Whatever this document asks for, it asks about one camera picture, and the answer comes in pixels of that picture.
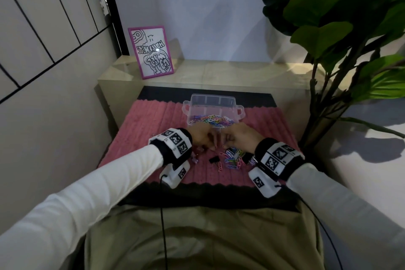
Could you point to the beige wooden shelf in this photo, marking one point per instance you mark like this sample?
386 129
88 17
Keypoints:
240 73

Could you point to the black left wristband with markers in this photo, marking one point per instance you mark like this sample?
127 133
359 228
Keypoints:
172 146

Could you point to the person's left hand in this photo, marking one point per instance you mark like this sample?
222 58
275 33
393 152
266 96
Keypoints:
202 137

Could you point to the person's right forearm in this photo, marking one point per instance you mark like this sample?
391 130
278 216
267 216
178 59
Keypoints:
348 213

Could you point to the person's olive trousers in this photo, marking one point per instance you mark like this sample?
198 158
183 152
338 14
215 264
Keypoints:
205 238

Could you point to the person's right hand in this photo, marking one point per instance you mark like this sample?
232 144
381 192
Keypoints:
243 138

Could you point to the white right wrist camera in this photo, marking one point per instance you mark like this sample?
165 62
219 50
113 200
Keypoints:
264 182

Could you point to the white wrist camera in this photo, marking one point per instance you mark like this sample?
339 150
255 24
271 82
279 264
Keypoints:
174 175
264 182

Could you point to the black binder clip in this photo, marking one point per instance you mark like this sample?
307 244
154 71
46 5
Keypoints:
246 157
215 159

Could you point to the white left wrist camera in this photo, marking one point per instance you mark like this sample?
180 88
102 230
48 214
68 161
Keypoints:
174 175

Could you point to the pile of colourful paper clips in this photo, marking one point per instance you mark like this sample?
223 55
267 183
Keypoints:
212 120
232 157

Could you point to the green leafy plant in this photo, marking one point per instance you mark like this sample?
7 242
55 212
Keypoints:
322 1

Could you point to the black wristband with markers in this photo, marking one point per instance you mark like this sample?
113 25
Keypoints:
278 159
172 146

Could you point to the pink ribbed mat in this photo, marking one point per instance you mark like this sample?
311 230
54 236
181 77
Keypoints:
148 127

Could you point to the black right wristband with markers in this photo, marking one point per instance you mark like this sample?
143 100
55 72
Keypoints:
278 159

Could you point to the person's left forearm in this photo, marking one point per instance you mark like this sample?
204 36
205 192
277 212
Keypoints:
72 206

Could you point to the pink framed drawing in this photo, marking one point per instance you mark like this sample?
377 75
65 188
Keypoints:
151 53

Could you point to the transparent storage box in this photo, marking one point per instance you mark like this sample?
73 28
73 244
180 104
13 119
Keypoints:
215 105

